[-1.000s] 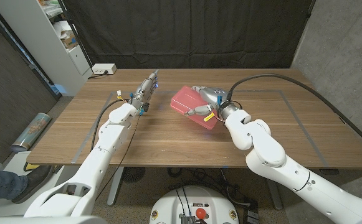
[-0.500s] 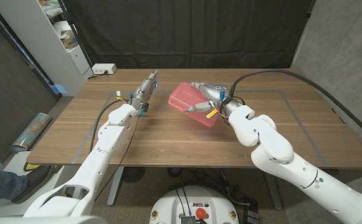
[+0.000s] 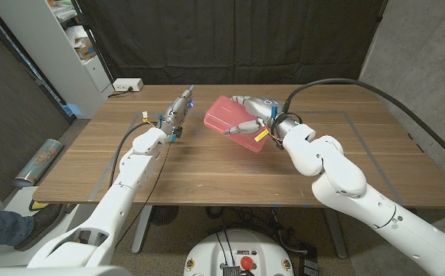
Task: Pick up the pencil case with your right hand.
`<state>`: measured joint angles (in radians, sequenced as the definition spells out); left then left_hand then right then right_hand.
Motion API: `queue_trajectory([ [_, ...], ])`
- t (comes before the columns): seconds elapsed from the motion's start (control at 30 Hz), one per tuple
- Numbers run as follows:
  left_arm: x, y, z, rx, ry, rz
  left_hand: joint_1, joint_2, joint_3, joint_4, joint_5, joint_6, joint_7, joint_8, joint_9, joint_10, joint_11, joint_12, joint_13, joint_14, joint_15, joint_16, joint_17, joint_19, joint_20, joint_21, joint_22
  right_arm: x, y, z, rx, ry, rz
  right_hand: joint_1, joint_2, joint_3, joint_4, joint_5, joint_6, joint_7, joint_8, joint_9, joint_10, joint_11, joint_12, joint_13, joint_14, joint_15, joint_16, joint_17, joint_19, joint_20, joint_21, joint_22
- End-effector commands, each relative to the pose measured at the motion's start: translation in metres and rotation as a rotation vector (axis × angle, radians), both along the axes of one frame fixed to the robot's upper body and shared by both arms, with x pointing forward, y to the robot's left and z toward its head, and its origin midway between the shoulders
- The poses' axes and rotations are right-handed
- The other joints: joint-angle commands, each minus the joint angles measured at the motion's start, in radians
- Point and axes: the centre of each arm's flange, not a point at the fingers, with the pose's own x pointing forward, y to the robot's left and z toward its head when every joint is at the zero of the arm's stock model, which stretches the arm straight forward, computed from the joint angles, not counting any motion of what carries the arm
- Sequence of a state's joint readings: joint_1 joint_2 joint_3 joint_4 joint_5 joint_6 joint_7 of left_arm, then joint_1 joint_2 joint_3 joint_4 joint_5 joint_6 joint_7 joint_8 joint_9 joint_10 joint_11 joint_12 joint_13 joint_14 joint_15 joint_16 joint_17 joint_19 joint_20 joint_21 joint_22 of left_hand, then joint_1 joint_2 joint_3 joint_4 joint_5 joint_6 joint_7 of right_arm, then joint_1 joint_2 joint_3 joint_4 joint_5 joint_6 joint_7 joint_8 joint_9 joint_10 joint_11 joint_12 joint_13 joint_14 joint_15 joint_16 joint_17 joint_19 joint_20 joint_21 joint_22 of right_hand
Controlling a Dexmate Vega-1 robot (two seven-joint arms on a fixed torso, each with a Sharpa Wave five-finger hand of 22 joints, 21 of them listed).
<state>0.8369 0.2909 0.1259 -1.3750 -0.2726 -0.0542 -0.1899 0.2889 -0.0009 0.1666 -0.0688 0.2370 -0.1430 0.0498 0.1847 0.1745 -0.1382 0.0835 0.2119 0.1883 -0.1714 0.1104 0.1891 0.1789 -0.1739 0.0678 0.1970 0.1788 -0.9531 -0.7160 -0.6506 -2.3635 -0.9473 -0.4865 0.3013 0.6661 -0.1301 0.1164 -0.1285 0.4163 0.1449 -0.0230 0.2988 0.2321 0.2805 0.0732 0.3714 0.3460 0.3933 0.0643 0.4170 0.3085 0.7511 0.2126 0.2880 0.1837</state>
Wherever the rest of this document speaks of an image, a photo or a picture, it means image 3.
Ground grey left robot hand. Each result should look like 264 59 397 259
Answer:
157 84 195 143

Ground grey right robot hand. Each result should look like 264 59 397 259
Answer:
222 95 303 142

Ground pink plastic pencil case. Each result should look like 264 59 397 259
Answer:
203 95 269 153

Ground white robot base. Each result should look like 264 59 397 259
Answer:
183 228 295 276

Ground white power strip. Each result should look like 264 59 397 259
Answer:
113 77 145 93

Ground black fabric curtain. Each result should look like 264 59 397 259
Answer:
75 0 388 86

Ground round black fan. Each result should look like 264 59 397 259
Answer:
149 205 180 226

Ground cardboard box with blue tape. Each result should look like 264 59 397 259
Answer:
75 40 97 61

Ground grey table leg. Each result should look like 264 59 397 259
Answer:
131 205 153 255
322 208 348 260

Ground white paper stack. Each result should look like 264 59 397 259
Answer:
64 25 90 49

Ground white shelf cabinet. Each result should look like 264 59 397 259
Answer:
0 0 115 120

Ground dark grey shoe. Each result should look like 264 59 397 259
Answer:
13 203 65 252

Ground person's leg in jeans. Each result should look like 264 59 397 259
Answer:
0 205 34 247

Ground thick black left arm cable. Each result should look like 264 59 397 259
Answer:
109 121 162 189

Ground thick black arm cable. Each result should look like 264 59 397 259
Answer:
281 77 445 172
109 121 162 189

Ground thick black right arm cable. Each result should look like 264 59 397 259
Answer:
281 77 445 172

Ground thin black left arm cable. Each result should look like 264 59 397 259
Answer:
114 141 172 249

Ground tangled black cables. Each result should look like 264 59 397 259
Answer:
205 205 317 257

